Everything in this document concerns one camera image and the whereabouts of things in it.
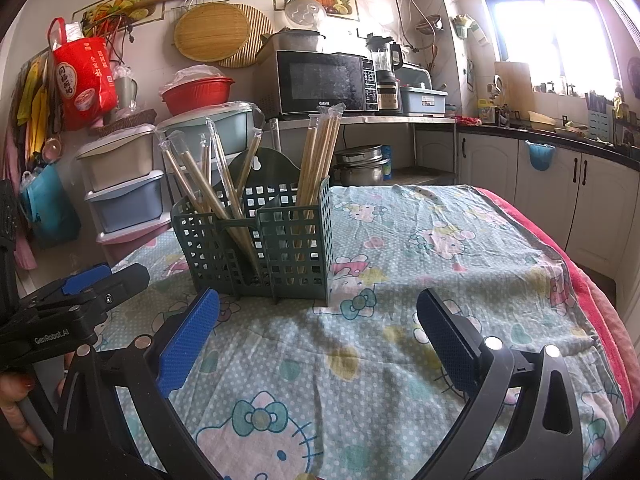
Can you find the blue grey knife holder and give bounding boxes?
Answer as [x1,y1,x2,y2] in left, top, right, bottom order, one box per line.
[587,90,614,142]

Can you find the cardboard box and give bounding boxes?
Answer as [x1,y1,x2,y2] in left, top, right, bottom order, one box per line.
[254,34,281,62]

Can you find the wooden cutting board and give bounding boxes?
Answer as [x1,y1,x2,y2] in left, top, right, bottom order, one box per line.
[493,61,534,94]

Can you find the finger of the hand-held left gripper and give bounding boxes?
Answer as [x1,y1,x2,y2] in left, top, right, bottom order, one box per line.
[64,263,151,332]
[20,263,114,307]

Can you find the black microwave oven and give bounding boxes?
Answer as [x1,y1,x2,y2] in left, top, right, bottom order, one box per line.
[276,49,377,116]

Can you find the pink red blanket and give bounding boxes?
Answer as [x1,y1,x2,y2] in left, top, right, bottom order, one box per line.
[472,186,640,415]

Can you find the pink hanging cloth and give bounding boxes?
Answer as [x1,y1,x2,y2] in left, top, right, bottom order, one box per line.
[0,134,37,272]

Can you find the wicker basket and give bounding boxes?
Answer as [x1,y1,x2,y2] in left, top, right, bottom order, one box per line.
[94,108,157,137]

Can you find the grey plastic jug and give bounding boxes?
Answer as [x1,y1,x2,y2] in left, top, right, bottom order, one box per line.
[114,72,139,111]

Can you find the blue hanging bin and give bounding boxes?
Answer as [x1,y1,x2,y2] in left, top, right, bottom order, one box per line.
[524,140,556,172]

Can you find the plastic drawer tower beige top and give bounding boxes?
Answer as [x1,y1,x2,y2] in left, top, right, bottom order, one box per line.
[77,123,174,262]

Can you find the round bamboo mat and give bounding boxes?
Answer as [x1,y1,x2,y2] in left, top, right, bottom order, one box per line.
[217,3,275,69]

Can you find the dark green plastic utensil basket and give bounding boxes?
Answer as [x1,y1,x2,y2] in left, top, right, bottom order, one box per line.
[171,147,334,307]

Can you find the black blender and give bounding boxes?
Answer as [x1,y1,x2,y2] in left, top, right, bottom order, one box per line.
[365,33,404,114]

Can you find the group of bamboo chopsticks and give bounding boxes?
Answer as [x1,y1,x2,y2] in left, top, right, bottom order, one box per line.
[157,102,346,273]

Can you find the person's left hand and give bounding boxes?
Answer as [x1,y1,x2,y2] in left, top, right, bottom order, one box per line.
[0,373,39,449]

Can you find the round bamboo board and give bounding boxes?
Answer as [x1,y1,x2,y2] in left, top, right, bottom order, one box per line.
[173,2,250,63]

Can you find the red shopping bag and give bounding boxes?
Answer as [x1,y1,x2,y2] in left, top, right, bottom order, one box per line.
[47,17,119,132]

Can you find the stainless steel shelf table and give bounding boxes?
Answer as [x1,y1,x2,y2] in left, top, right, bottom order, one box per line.
[269,113,459,187]

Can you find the red plastic basin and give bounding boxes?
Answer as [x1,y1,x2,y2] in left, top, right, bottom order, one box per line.
[159,77,236,117]

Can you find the green wall rack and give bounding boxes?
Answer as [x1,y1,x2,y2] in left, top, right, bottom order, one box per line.
[452,13,489,46]

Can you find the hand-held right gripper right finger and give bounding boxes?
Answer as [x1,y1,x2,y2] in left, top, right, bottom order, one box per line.
[415,288,585,480]

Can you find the clear plastic lid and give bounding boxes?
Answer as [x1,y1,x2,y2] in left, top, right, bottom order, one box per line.
[283,0,321,31]

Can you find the blue grey dish container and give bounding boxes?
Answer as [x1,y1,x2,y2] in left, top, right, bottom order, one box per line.
[399,86,449,116]

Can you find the white kitchen cabinets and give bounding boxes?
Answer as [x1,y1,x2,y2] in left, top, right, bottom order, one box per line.
[457,129,640,313]

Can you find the yellow hanging clothes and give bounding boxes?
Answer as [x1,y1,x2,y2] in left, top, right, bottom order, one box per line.
[17,57,56,137]

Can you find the plastic drawer tower green top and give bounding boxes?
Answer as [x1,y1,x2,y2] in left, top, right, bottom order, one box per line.
[157,101,256,197]

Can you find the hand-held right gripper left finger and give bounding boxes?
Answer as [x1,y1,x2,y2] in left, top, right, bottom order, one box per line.
[52,287,223,480]

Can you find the stacked steel pots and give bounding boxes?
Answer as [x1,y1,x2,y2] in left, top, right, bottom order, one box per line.
[332,144,392,187]

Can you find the kitchen window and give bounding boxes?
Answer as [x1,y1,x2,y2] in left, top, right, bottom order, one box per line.
[471,0,632,87]

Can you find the white plastic bag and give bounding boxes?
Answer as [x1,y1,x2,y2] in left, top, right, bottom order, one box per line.
[172,64,221,86]

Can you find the grey countertop appliance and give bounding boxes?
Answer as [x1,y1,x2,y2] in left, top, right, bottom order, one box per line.
[397,62,434,89]

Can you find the grey cooking pot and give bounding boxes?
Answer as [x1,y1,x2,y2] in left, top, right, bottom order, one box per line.
[275,28,326,54]

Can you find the blue bag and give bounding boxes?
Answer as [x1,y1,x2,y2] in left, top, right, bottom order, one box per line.
[19,162,81,249]

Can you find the cartoon print light blue cloth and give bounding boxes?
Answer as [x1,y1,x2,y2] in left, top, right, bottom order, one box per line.
[95,183,632,480]

